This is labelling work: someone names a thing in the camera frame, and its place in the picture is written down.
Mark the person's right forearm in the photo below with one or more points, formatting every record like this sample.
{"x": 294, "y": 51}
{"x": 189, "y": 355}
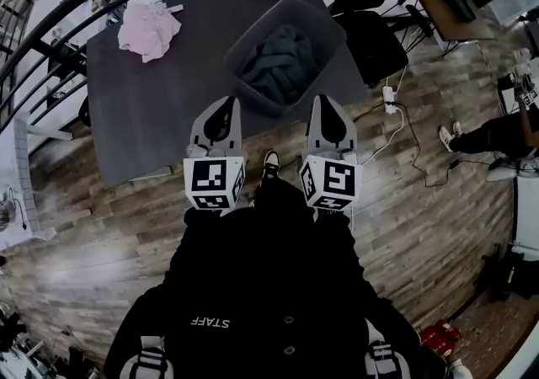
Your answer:
{"x": 337, "y": 225}

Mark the person's black jacket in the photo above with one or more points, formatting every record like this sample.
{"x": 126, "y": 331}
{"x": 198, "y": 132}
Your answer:
{"x": 269, "y": 284}

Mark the black office chair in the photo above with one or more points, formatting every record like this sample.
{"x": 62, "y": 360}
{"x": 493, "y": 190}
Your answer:
{"x": 375, "y": 49}

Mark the black box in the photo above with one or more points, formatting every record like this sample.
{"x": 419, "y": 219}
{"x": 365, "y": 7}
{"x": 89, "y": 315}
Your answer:
{"x": 461, "y": 4}

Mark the person's black and white shoe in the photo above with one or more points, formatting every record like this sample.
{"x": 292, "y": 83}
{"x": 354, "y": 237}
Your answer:
{"x": 270, "y": 164}

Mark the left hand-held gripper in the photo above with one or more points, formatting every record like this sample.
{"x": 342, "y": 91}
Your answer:
{"x": 209, "y": 177}

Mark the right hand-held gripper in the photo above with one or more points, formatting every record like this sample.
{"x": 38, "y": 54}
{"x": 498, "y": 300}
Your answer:
{"x": 332, "y": 181}

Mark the black metal railing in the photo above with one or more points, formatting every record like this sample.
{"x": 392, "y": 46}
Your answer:
{"x": 50, "y": 28}

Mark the white panel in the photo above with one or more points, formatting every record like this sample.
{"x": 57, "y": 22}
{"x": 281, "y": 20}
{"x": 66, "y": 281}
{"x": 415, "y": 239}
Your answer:
{"x": 526, "y": 217}

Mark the red bag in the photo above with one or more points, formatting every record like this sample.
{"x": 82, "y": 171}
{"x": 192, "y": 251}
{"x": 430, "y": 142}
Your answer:
{"x": 440, "y": 337}

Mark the person's left forearm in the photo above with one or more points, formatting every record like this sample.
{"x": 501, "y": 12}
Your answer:
{"x": 198, "y": 227}

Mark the pink laundry garment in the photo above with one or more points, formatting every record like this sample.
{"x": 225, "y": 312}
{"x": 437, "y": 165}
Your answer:
{"x": 145, "y": 32}

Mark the grey laundry basket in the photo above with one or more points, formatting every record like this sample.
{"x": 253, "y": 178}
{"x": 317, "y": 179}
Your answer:
{"x": 240, "y": 70}

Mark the white power strip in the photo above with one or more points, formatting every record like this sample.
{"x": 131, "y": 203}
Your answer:
{"x": 389, "y": 99}

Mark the brown wooden side desk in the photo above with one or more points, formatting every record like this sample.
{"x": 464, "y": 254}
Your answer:
{"x": 452, "y": 28}

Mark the dark laundry garment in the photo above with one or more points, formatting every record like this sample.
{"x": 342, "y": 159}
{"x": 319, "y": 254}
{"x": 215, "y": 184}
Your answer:
{"x": 280, "y": 63}

